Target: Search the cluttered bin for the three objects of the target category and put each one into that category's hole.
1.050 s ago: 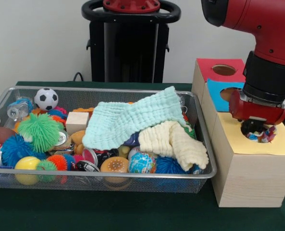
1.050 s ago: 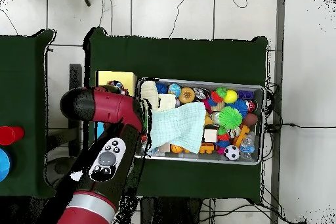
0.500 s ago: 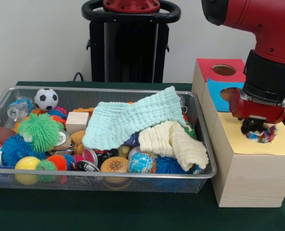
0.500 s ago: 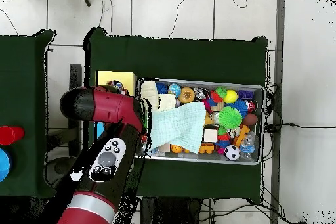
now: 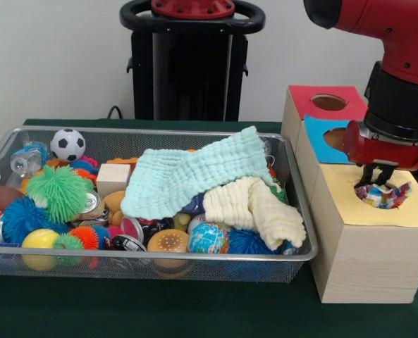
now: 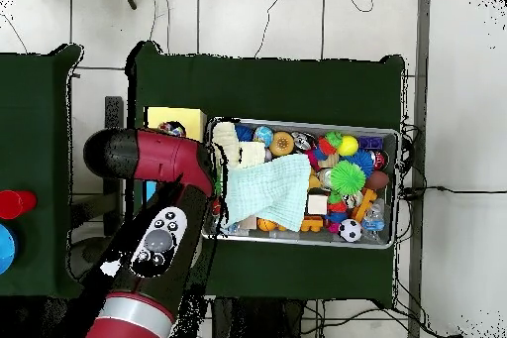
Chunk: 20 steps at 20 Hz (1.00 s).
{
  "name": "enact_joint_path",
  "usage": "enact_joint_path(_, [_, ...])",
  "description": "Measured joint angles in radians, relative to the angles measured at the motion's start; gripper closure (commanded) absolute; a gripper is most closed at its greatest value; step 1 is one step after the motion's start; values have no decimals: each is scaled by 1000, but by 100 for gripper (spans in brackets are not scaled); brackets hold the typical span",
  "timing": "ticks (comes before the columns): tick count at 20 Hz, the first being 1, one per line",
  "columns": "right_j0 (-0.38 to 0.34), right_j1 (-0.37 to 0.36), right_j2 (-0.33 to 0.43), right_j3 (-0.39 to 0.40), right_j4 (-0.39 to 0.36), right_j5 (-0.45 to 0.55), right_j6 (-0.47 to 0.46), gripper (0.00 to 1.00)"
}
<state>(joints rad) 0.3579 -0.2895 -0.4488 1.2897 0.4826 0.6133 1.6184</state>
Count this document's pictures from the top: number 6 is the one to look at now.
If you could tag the red plastic cup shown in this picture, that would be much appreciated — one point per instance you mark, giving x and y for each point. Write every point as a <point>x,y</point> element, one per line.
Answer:
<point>16,204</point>

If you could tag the grey round stand base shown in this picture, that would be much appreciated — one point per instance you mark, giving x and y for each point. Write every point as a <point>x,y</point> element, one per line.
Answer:
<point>85,250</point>

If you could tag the burger squeeze toy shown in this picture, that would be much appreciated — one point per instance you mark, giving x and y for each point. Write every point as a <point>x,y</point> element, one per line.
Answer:
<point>282,143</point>

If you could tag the blue plastic cup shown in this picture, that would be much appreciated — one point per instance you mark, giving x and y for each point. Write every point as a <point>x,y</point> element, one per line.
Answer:
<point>6,248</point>

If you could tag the small orange basketball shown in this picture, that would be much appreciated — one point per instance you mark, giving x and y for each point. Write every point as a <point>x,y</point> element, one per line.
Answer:
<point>266,225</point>

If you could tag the orange bone toy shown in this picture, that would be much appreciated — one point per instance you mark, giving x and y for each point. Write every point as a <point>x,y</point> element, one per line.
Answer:
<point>366,199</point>

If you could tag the black upright panel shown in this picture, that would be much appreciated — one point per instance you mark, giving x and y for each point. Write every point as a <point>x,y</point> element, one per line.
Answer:
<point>113,112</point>

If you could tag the cream waffle cloth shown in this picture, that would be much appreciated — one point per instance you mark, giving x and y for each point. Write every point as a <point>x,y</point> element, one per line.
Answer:
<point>227,141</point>

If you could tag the blue spiky ball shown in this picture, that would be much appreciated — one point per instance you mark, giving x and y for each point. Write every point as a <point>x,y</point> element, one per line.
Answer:
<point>364,157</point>

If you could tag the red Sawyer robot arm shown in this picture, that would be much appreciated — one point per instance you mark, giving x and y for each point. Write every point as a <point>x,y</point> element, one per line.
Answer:
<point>158,155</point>

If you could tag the wooden box with three holes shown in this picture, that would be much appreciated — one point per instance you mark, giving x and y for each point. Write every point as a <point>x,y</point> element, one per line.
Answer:
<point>190,120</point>

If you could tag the mint green waffle cloth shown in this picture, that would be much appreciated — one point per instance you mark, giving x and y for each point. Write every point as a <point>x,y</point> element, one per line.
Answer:
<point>269,191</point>

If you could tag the plain wooden block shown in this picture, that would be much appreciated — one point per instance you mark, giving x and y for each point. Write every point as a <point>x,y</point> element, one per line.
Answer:
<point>317,204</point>

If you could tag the dark green table cloth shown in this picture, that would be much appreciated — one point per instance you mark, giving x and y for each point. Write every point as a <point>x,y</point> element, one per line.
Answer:
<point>35,96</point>
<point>277,88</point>

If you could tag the globe print ball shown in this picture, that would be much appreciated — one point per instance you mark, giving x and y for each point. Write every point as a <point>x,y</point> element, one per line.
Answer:
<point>263,135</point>

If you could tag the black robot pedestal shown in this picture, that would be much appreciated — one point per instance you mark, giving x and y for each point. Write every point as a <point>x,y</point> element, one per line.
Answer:
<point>257,322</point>

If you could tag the lime green spiky ball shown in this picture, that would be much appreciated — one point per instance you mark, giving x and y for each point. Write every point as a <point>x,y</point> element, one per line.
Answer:
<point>347,178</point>

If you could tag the yellow ball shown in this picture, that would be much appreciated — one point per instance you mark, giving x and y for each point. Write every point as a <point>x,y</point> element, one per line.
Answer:
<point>347,145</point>

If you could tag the small brown football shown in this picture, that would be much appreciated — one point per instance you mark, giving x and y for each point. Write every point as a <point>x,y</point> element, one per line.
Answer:
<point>378,180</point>

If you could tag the shallow clear mesh bin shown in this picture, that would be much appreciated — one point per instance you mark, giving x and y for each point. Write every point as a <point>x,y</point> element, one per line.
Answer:
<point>394,143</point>

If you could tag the small soccer ball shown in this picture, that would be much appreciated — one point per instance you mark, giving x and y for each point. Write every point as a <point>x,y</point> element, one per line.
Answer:
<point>350,230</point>

